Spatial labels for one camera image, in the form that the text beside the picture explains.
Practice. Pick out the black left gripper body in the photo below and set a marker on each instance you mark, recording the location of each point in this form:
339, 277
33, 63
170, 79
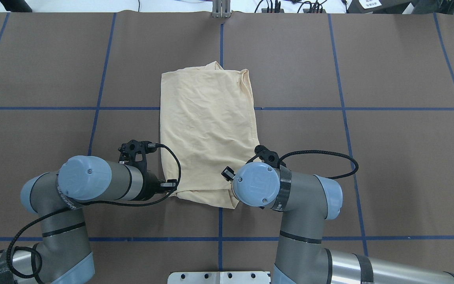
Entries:
151, 187

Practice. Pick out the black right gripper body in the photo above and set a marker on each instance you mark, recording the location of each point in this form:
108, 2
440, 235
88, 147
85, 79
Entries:
227, 173

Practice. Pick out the beige long-sleeve graphic shirt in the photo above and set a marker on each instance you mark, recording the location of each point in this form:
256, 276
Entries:
207, 118

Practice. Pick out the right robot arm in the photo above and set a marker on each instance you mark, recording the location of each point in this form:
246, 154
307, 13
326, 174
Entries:
306, 203

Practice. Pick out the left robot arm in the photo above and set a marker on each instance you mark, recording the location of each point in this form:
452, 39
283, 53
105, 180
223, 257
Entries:
55, 248

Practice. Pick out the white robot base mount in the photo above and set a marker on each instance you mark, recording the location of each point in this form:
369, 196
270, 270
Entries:
220, 277

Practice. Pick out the aluminium frame post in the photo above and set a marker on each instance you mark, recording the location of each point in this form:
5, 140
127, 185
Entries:
221, 9

